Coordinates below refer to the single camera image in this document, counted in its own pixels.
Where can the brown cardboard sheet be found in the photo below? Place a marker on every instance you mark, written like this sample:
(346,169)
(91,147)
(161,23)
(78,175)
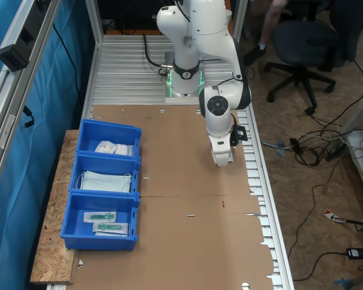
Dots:
(175,145)
(184,256)

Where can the blue tape piece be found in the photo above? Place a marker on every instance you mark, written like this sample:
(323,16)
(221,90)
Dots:
(280,148)

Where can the clear gauze pad packet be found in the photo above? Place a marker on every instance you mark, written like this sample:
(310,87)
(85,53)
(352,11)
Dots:
(124,150)

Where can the white printed gauze packet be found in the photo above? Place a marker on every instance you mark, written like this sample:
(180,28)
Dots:
(106,147)

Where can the pale green surgical mask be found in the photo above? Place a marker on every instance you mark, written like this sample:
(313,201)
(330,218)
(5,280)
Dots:
(106,182)

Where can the red white sign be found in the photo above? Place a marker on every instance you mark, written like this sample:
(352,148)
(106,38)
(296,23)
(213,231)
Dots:
(332,216)

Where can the clear packet with green item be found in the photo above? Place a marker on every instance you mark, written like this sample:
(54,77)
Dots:
(100,217)
(110,228)

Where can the blue bin with gauze packets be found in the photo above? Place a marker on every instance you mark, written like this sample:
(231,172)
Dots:
(87,133)

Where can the person's leg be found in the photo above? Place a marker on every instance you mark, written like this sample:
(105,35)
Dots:
(269,24)

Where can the dark office chair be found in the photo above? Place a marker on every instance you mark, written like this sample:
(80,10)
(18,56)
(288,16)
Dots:
(305,42)

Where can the blue bin with masks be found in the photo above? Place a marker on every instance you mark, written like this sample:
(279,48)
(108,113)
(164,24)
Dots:
(78,164)

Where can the black floor stand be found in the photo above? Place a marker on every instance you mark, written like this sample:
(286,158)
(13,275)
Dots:
(361,225)

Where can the blue bin with green packets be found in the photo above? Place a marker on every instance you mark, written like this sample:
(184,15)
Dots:
(75,211)

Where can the black power adapter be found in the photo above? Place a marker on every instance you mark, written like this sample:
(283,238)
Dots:
(357,253)

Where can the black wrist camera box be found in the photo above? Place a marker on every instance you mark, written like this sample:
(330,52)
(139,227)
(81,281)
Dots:
(238,134)

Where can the aluminium frame post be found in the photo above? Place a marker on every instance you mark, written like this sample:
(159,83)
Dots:
(92,18)
(237,18)

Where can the white table frame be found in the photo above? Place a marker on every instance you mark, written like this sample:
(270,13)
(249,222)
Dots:
(361,105)

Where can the long aluminium frame beam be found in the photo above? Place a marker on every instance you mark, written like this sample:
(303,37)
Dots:
(3,99)

